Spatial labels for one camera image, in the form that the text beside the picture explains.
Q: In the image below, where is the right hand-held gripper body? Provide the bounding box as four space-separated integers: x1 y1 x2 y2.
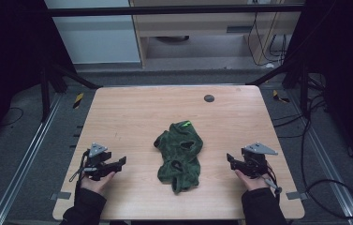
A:
241 142 279 180

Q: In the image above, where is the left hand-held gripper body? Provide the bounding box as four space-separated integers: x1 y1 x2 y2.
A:
84 142 113 182

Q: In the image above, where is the dark green cloth garment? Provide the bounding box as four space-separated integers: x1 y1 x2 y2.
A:
153 120 204 195

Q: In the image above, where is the person's right hand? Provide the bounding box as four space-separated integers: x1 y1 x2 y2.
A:
234 169 271 192

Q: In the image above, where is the person's left hand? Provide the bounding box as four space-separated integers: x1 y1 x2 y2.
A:
80 171 117 197

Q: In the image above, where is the grey tape strip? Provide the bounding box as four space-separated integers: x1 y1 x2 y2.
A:
285 190 308 202
49 190 72 202

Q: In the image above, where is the yellow black striped tape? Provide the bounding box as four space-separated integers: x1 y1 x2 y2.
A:
72 92 85 110
272 89 290 104

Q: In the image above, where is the black metal stand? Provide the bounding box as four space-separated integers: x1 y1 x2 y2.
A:
38 59 104 124
246 55 311 119

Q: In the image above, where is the white cabinet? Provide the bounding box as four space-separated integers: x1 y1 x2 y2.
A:
43 0 143 66

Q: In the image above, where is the black curtain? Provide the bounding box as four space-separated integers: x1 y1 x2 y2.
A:
283 0 353 176
0 0 77 154

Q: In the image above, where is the left hand-held gripper cable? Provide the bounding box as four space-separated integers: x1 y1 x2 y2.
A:
68 149 99 183

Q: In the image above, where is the hand-held gripper cable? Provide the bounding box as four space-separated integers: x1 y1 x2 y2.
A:
259 164 284 204
68 149 99 183

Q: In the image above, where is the right hand-held gripper cable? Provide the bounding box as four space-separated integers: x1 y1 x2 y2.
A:
259 164 284 204

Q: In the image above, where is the black looped floor cable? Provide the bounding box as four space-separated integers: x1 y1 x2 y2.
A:
299 115 353 220

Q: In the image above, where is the metal floor rail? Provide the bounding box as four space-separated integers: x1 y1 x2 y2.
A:
286 89 353 225
0 93 64 225

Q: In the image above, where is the thin black floor cable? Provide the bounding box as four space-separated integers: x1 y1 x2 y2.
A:
0 106 25 128

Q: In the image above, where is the black hanging cable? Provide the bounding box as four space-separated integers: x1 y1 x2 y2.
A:
246 0 273 68

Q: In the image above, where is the black coiled cable bundle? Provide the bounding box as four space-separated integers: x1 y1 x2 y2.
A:
269 33 288 59

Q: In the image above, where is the black horizontal frame bar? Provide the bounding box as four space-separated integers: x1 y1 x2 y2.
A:
46 3 305 17

